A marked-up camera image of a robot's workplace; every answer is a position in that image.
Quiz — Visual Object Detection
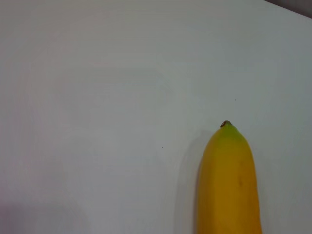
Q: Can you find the yellow banana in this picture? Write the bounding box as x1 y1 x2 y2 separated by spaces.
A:
195 120 264 234

